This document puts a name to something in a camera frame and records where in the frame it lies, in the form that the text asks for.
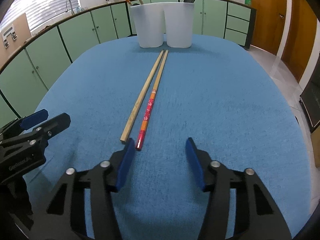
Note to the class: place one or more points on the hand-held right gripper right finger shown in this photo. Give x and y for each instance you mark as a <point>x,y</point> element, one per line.
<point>196,165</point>

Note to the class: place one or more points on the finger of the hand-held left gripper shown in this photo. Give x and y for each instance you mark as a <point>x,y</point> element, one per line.
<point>56,123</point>
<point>35,118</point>

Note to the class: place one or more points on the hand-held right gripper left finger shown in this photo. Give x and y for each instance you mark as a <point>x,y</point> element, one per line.
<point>125,165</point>

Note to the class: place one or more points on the plain wooden chopstick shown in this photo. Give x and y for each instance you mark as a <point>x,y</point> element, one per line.
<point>142,95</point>

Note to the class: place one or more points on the blue tablecloth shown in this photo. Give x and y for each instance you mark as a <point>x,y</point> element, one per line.
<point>200,100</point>

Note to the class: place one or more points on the green kitchen cabinet run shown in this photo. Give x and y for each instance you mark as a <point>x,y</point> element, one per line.
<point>75,35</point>

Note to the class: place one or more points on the brown board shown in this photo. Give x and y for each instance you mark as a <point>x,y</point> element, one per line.
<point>22,27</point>

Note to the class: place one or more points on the window blinds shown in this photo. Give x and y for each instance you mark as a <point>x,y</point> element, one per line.
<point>45,0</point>

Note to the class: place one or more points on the chrome kitchen faucet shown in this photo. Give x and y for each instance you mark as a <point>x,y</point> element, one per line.
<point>70,3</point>

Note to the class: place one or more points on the cardboard box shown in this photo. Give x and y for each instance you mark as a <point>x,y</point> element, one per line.
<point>315,150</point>

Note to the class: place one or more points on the black case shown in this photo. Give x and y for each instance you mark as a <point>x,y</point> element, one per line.
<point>312,107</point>

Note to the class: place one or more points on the wooden door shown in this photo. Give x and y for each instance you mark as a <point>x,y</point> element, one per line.
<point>300,40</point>
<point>267,15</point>

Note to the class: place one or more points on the white wall bracket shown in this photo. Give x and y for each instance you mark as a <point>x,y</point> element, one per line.
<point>8,36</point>

